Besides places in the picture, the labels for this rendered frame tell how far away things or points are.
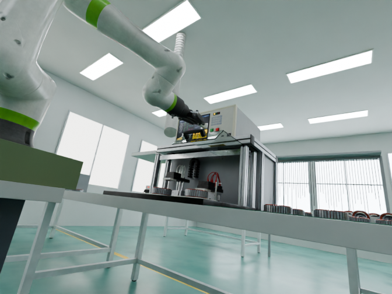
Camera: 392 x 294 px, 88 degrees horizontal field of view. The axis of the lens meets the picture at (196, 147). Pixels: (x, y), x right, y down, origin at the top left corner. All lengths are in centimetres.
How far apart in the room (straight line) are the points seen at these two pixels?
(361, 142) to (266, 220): 708
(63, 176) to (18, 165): 11
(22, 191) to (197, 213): 46
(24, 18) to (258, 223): 77
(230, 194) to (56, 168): 84
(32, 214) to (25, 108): 484
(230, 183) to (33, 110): 93
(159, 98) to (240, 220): 55
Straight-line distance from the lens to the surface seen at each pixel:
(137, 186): 665
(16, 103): 79
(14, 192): 67
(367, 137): 761
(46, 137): 559
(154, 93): 86
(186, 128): 134
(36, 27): 73
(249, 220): 58
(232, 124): 115
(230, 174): 120
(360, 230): 53
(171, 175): 118
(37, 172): 70
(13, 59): 67
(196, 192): 95
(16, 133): 78
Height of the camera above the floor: 74
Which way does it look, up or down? 16 degrees up
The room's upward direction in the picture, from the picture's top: 7 degrees clockwise
